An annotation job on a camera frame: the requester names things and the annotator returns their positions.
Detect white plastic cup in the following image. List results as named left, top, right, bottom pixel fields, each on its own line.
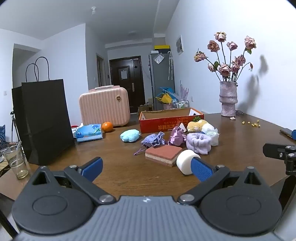
left=205, top=130, right=219, bottom=146

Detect pink ribbed suitcase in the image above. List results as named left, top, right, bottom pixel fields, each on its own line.
left=79, top=85, right=130, bottom=127

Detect small brown carton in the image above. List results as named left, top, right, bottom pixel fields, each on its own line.
left=137, top=104, right=153, bottom=114

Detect blue-violet drawstring pouch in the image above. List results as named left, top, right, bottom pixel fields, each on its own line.
left=134, top=132, right=165, bottom=155

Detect bunch of dried roses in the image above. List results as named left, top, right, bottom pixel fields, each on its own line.
left=194, top=31, right=257, bottom=83

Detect white wall panel box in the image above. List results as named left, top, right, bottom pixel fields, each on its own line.
left=176, top=35, right=184, bottom=55

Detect scattered yellow crumbs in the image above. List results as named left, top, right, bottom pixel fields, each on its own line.
left=242, top=119, right=261, bottom=128

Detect lavender fluffy headband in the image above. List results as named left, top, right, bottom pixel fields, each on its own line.
left=186, top=133, right=212, bottom=155

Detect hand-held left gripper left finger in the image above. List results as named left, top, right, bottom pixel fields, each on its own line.
left=29, top=157, right=116, bottom=205

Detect mauve textured vase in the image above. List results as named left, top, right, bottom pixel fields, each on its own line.
left=219, top=81, right=238, bottom=117

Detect black paper bag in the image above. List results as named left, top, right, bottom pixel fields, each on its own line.
left=21, top=57, right=75, bottom=166
left=11, top=63, right=31, bottom=159

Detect white folded umbrella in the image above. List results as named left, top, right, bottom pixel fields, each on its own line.
left=167, top=51, right=174, bottom=80

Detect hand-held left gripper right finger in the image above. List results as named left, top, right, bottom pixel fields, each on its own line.
left=177, top=157, right=267, bottom=206

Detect light blue plush toy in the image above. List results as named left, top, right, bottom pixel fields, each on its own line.
left=120, top=129, right=141, bottom=142

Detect light blue tissue pack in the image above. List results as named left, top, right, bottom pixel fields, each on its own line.
left=75, top=123, right=103, bottom=142

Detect grey fridge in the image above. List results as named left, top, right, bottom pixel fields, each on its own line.
left=149, top=51, right=175, bottom=111

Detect yellow plush toy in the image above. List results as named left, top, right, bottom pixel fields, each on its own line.
left=187, top=119, right=208, bottom=133

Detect clear drinking straw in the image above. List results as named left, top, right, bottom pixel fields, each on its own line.
left=15, top=141, right=22, bottom=172

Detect glass cup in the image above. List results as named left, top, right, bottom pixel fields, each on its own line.
left=3, top=147, right=29, bottom=180

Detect white foam roll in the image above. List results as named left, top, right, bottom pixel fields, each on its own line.
left=176, top=149, right=201, bottom=175

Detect dark brown door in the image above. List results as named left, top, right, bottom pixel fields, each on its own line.
left=109, top=56, right=142, bottom=113

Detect pink drawstring pouch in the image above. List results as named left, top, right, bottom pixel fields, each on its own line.
left=168, top=126, right=187, bottom=146

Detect blue and yellow toy pile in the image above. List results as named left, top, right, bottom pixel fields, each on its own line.
left=155, top=87, right=179, bottom=105

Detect red cardboard box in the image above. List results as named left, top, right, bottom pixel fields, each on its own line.
left=139, top=107, right=205, bottom=134

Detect brown layered sponge block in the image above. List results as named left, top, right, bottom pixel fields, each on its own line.
left=145, top=145, right=183, bottom=167

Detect white plush toy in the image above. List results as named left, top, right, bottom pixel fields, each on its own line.
left=202, top=123, right=216, bottom=134

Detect black tripod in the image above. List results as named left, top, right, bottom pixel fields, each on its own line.
left=10, top=111, right=21, bottom=142

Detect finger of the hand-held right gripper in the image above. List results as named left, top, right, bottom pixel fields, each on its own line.
left=263, top=142, right=296, bottom=176

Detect purple coral decoration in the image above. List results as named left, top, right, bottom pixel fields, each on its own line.
left=180, top=80, right=190, bottom=102

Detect wire trolley with bottles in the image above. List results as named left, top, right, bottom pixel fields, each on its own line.
left=171, top=100, right=191, bottom=109

